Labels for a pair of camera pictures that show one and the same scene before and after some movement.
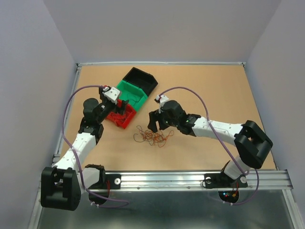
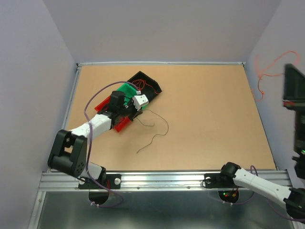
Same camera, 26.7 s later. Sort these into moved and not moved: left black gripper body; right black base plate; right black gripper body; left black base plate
Moved: left black gripper body; right black gripper body
Not moved: left black base plate; right black base plate
